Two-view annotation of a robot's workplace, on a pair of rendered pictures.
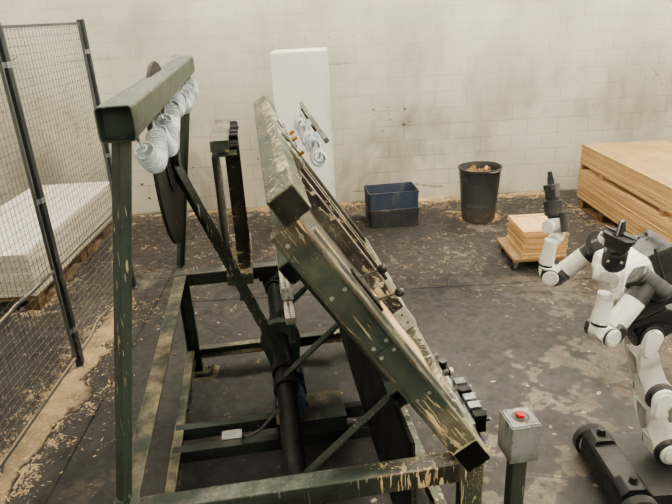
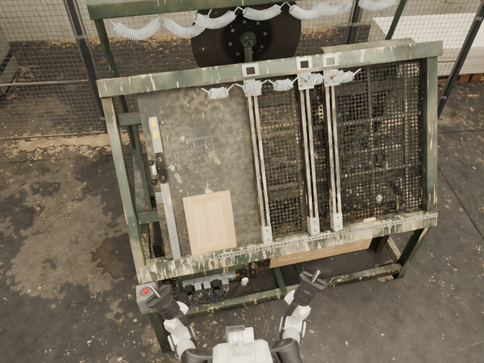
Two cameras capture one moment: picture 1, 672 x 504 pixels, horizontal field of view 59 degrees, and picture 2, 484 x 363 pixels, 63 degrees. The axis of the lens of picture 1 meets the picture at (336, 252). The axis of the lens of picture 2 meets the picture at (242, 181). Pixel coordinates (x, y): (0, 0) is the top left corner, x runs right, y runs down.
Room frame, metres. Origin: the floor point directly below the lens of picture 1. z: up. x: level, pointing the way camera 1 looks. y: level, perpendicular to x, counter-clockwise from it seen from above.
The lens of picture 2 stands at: (2.31, -1.92, 3.18)
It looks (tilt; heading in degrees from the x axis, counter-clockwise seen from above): 47 degrees down; 84
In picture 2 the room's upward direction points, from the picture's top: straight up
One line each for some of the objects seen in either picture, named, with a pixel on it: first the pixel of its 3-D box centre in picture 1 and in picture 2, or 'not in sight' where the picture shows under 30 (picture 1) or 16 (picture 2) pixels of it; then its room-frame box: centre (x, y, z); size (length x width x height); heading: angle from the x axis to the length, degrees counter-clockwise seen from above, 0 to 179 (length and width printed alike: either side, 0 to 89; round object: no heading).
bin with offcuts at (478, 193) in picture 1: (479, 192); not in sight; (6.72, -1.74, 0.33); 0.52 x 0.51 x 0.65; 1
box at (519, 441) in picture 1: (518, 435); (148, 298); (1.84, -0.67, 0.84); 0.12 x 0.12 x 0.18; 7
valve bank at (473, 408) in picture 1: (462, 401); (215, 287); (2.27, -0.55, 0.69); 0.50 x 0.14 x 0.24; 7
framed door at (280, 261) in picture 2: not in sight; (324, 238); (3.17, -0.11, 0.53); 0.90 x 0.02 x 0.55; 7
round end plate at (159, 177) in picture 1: (172, 154); (248, 39); (2.61, 0.71, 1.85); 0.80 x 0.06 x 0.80; 7
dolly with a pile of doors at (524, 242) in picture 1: (530, 240); not in sight; (5.43, -1.94, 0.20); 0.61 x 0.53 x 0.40; 1
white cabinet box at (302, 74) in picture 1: (306, 147); not in sight; (6.51, 0.27, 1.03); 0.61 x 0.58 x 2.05; 1
